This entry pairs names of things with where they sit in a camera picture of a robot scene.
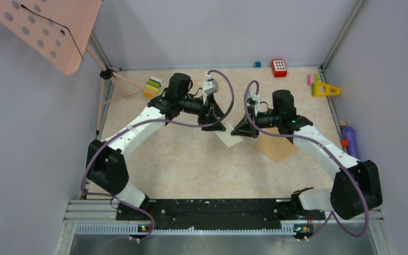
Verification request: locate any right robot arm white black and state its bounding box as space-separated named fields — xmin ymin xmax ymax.
xmin=231 ymin=90 xmax=383 ymax=220

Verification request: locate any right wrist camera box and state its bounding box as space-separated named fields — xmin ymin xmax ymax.
xmin=247 ymin=90 xmax=260 ymax=116

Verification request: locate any yellow triangle toy block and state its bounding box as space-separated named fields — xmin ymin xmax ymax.
xmin=312 ymin=81 xmax=342 ymax=97

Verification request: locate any striped coloured block stack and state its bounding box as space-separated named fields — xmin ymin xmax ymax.
xmin=145 ymin=76 xmax=162 ymax=96

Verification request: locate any pink perforated music stand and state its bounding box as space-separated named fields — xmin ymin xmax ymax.
xmin=0 ymin=0 xmax=156 ymax=134

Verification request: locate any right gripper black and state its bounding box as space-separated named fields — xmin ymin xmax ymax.
xmin=231 ymin=104 xmax=281 ymax=139

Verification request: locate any aluminium frame rail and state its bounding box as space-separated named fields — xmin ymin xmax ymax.
xmin=54 ymin=199 xmax=395 ymax=255

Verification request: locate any brown kraft envelope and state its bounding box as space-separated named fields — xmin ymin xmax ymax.
xmin=254 ymin=133 xmax=299 ymax=163

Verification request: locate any red toy calculator block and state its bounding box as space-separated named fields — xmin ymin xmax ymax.
xmin=271 ymin=59 xmax=288 ymax=78

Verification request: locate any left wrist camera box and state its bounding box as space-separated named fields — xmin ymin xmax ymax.
xmin=202 ymin=79 xmax=219 ymax=105

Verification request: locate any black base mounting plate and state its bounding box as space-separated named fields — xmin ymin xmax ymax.
xmin=116 ymin=199 xmax=326 ymax=230

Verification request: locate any pink green toy block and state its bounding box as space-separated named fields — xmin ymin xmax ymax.
xmin=307 ymin=73 xmax=319 ymax=87

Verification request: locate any cream paper letter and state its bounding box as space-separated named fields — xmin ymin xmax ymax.
xmin=214 ymin=123 xmax=243 ymax=148

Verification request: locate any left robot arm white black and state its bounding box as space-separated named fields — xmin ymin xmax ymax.
xmin=85 ymin=70 xmax=234 ymax=220

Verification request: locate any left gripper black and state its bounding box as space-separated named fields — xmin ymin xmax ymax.
xmin=179 ymin=92 xmax=226 ymax=131

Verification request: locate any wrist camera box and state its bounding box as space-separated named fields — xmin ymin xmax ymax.
xmin=202 ymin=79 xmax=219 ymax=105
xmin=247 ymin=90 xmax=260 ymax=116

